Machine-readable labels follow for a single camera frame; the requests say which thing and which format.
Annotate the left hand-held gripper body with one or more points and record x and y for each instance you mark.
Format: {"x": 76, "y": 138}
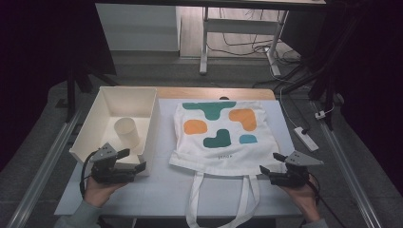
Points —
{"x": 107, "y": 172}

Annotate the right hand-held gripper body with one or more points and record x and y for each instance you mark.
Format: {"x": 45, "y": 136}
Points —
{"x": 293, "y": 177}

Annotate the white cup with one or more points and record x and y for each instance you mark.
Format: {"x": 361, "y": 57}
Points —
{"x": 126, "y": 133}

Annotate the white tote bag coloured patches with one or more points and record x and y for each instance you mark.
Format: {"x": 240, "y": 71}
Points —
{"x": 221, "y": 152}

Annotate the white plastic storage box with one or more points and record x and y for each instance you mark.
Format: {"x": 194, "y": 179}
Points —
{"x": 126, "y": 98}

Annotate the person's left hand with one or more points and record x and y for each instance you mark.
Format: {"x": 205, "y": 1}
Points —
{"x": 95, "y": 193}

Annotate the person's right hand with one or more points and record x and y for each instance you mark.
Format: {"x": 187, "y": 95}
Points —
{"x": 305, "y": 199}

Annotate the white power strip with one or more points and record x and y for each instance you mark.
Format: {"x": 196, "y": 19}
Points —
{"x": 305, "y": 138}

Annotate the white table mat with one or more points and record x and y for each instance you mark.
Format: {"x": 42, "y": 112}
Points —
{"x": 164, "y": 190}

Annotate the small white plug adapter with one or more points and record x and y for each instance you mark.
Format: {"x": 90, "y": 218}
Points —
{"x": 320, "y": 115}

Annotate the black metal stand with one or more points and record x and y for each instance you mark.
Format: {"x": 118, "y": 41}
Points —
{"x": 329, "y": 95}
{"x": 71, "y": 95}

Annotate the dark curtain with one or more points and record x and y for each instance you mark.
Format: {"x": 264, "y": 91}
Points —
{"x": 374, "y": 79}
{"x": 31, "y": 63}

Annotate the white cabinet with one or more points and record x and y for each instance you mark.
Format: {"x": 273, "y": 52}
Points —
{"x": 136, "y": 28}

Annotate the aluminium rail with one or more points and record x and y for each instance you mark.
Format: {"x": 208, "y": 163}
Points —
{"x": 348, "y": 177}
{"x": 47, "y": 167}

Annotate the white desk frame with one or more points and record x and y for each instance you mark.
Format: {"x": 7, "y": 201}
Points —
{"x": 204, "y": 47}

